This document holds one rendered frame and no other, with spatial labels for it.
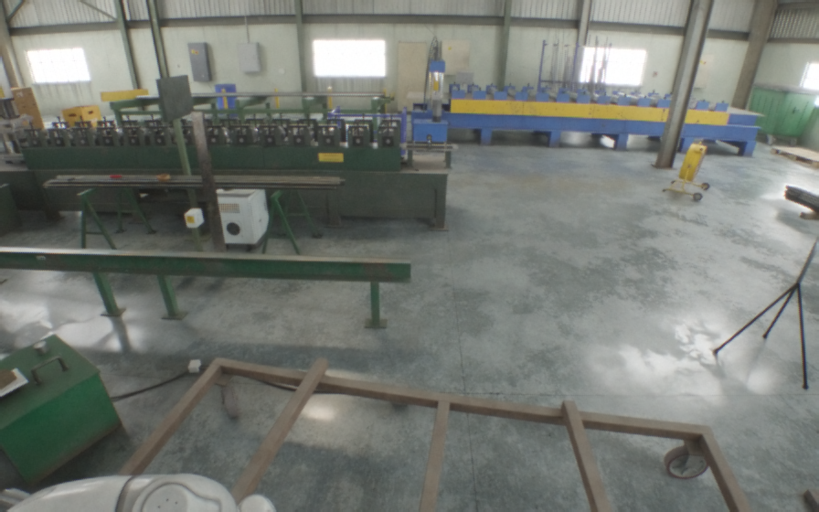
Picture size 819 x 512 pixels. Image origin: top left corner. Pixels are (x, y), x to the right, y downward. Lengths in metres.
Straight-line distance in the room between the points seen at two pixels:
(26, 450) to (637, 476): 2.99
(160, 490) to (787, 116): 13.54
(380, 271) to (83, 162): 4.05
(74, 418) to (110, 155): 3.58
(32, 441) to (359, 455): 1.59
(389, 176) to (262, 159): 1.39
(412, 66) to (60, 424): 11.44
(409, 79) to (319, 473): 11.33
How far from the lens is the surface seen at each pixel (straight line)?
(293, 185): 4.07
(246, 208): 4.34
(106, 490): 0.79
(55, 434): 2.76
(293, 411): 2.12
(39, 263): 4.20
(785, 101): 13.41
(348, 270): 3.00
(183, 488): 0.71
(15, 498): 2.13
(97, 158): 5.84
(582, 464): 2.03
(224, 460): 2.51
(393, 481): 2.28
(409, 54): 12.58
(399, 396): 2.23
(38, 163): 6.38
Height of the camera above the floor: 1.89
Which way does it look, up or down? 27 degrees down
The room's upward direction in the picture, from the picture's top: 1 degrees clockwise
